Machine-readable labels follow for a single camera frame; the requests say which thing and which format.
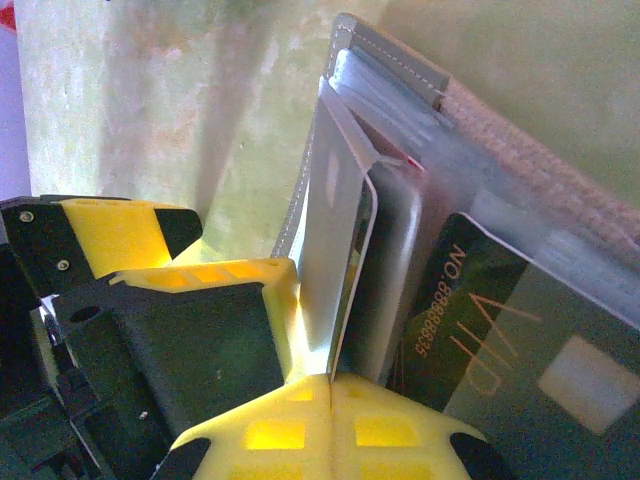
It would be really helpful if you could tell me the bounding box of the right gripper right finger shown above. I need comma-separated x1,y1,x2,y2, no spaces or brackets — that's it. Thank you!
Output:
329,374,516,480

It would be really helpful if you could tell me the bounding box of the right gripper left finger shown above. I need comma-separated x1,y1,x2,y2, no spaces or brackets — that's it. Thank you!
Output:
164,374,334,480

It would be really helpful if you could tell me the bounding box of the black VIP card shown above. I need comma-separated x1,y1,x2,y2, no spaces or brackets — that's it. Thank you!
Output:
387,212,640,480

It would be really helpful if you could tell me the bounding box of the white card red logo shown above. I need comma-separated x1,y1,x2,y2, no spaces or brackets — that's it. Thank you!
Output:
298,92,376,377

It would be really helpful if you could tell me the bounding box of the grey card holder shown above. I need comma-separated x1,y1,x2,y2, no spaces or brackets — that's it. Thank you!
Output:
272,12,640,480

